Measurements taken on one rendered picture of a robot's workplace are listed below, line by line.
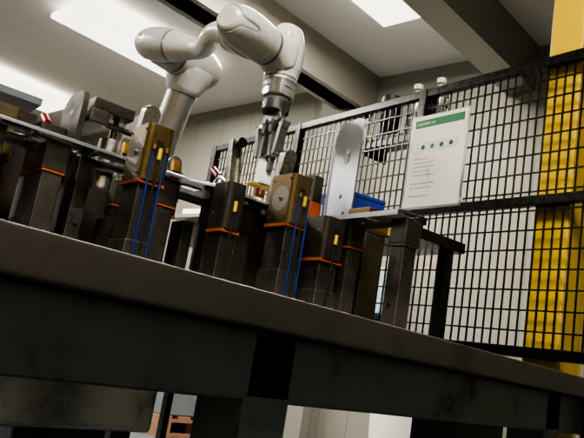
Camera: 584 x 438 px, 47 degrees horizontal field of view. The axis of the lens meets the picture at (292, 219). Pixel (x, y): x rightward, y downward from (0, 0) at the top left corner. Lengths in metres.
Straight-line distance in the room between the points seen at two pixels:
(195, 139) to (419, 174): 5.08
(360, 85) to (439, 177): 3.38
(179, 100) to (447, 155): 0.91
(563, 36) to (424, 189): 0.57
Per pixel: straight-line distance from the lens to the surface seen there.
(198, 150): 6.96
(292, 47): 1.84
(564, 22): 2.09
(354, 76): 5.36
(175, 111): 2.34
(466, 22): 4.12
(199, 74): 2.34
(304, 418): 5.08
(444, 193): 2.05
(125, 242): 1.33
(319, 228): 1.61
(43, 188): 1.45
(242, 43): 1.74
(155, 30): 2.26
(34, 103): 1.82
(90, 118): 1.74
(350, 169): 1.94
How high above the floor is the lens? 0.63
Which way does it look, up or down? 12 degrees up
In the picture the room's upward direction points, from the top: 10 degrees clockwise
